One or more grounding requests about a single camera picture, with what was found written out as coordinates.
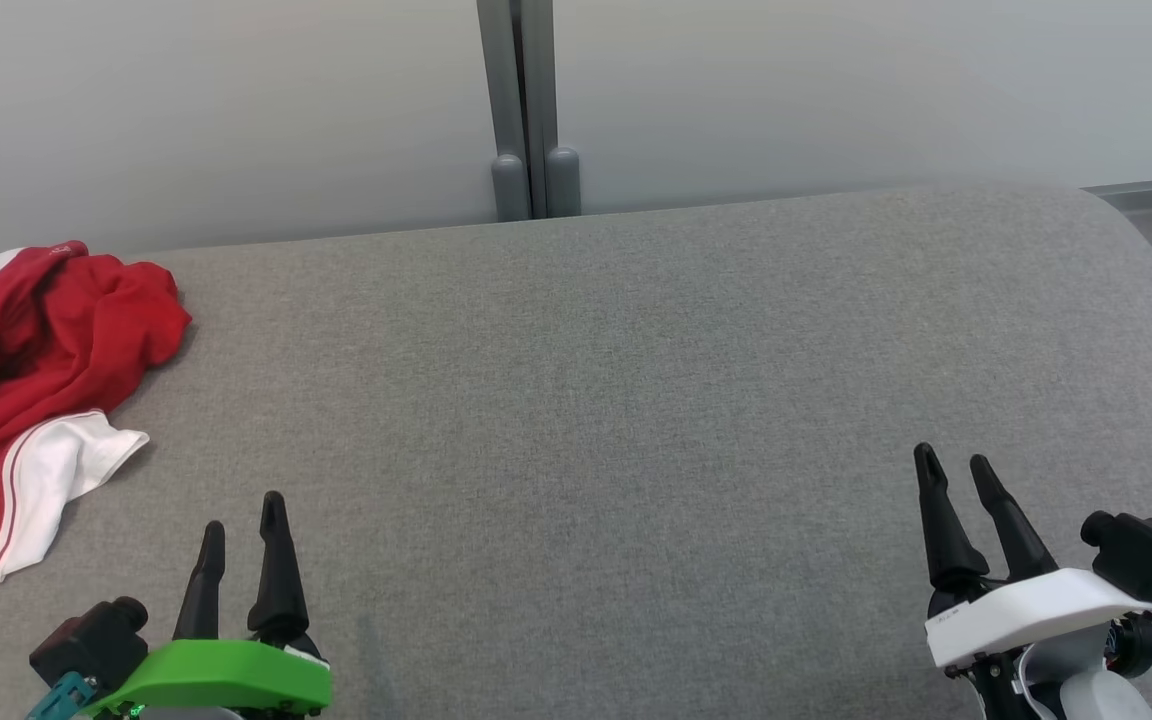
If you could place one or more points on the red shorts with white panels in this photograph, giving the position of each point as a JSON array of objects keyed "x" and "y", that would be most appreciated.
[{"x": 66, "y": 320}]

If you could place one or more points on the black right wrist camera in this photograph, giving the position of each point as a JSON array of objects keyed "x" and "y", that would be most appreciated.
[{"x": 1141, "y": 550}]

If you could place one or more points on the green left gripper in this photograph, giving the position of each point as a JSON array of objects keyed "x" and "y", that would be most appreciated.
[{"x": 226, "y": 675}]

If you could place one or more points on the red and white shorts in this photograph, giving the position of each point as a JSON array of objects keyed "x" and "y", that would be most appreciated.
[{"x": 46, "y": 480}]

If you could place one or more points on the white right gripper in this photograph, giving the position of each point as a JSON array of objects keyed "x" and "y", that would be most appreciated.
[{"x": 1026, "y": 612}]

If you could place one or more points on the grey metal partition post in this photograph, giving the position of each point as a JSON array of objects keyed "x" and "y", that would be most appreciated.
[
  {"x": 504, "y": 100},
  {"x": 551, "y": 100}
]

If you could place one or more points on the grey metal partition frame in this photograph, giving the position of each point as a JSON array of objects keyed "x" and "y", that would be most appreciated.
[{"x": 1151, "y": 186}]

